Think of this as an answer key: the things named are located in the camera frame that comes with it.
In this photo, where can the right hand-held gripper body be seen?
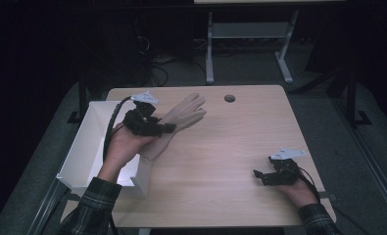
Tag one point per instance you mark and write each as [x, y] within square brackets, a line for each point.
[284, 173]

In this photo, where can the black metal stand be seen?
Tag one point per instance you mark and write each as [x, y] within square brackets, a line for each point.
[81, 98]
[352, 98]

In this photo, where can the beige glove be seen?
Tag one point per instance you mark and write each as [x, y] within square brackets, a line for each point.
[186, 112]

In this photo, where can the person's left hand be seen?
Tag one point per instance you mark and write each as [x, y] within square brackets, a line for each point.
[122, 147]

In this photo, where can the person's right hand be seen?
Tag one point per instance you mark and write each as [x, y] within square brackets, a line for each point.
[299, 194]

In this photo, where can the white box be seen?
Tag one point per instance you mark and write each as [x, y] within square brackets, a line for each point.
[86, 147]

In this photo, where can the white metal table frame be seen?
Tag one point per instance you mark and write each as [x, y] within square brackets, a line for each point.
[250, 31]

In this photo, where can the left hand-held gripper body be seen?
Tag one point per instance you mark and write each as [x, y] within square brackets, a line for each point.
[138, 122]

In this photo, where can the aluminium floor rail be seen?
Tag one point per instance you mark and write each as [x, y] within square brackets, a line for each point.
[47, 209]
[370, 163]

